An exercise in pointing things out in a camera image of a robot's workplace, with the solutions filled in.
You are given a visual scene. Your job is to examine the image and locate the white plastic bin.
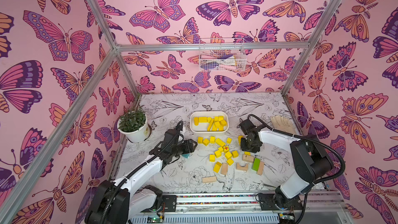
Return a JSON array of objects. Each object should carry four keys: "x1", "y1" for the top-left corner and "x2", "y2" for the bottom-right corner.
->
[{"x1": 189, "y1": 111, "x2": 230, "y2": 135}]

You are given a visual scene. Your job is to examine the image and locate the beige work glove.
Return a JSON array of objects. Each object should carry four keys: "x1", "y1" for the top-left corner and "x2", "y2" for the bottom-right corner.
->
[{"x1": 270, "y1": 116, "x2": 297, "y2": 134}]

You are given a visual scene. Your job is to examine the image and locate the green rectangular block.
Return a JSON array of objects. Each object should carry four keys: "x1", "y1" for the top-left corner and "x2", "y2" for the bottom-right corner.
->
[{"x1": 252, "y1": 158, "x2": 261, "y2": 172}]

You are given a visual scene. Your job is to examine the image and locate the natural wood arch block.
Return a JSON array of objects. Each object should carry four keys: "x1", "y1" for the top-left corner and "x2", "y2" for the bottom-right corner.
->
[{"x1": 236, "y1": 163, "x2": 248, "y2": 172}]

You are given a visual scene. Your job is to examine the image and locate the natural wood block upright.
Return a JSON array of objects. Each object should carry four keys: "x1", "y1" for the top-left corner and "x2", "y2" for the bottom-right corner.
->
[{"x1": 220, "y1": 163, "x2": 229, "y2": 176}]

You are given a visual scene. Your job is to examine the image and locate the long natural wood block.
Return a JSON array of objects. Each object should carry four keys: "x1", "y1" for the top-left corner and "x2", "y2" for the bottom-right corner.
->
[{"x1": 202, "y1": 176, "x2": 217, "y2": 184}]

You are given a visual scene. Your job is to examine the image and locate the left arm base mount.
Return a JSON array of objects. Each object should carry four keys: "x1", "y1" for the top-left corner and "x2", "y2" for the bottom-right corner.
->
[{"x1": 143, "y1": 195, "x2": 177, "y2": 213}]

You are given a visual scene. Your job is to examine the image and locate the potted green plant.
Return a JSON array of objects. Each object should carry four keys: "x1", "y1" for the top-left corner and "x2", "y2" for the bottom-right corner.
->
[{"x1": 117, "y1": 108, "x2": 151, "y2": 143}]

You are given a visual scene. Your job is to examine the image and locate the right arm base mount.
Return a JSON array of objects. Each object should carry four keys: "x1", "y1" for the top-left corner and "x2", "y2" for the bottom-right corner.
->
[{"x1": 256, "y1": 193, "x2": 303, "y2": 212}]

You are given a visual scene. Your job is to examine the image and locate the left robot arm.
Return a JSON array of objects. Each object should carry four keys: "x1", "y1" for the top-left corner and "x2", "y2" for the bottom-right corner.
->
[{"x1": 84, "y1": 121, "x2": 198, "y2": 224}]

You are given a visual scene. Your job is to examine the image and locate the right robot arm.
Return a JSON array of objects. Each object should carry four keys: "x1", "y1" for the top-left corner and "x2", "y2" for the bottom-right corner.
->
[{"x1": 238, "y1": 114, "x2": 346, "y2": 202}]

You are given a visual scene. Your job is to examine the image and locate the wire basket on wall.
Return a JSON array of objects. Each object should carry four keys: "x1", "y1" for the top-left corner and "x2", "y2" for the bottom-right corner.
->
[{"x1": 198, "y1": 43, "x2": 247, "y2": 73}]

